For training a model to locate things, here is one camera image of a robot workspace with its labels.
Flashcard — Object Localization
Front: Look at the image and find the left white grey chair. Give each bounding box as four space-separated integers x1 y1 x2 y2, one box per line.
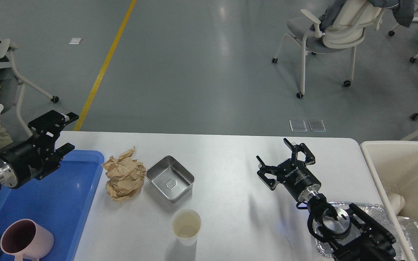
0 38 59 136

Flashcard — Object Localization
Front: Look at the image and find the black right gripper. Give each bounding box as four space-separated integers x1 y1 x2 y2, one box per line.
257 138 321 203

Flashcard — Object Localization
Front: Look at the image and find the white paper cup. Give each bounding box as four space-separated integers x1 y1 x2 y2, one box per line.
170 208 202 246

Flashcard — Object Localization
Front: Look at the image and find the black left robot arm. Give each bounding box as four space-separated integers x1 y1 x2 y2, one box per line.
0 110 79 190

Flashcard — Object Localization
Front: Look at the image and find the beige plastic bin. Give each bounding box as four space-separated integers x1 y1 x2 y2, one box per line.
360 141 418 261

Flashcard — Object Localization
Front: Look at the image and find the beige roll in bin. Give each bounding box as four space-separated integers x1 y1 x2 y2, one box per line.
387 193 405 215

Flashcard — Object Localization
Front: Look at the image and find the square stainless steel tray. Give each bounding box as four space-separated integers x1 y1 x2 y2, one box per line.
146 155 195 203

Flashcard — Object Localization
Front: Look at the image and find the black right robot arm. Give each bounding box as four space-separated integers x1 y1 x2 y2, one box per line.
257 138 397 261

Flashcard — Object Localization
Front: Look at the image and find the aluminium foil tray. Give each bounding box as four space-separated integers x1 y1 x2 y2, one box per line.
315 202 418 261

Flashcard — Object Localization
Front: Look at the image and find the white grey office chair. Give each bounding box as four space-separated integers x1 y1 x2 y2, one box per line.
271 0 385 99

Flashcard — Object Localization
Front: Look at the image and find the crumpled brown paper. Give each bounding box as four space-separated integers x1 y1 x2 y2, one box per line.
102 147 147 203

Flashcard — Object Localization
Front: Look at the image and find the grey jacket on chair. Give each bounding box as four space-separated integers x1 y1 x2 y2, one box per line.
319 0 415 31

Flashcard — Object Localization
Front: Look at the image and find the blue plastic tray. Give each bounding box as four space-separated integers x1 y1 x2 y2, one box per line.
0 150 104 261

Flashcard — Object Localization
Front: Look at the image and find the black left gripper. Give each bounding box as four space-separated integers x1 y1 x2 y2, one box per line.
0 110 79 189

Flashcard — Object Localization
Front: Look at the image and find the pink plastic mug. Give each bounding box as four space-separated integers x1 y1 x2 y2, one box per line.
0 219 54 261

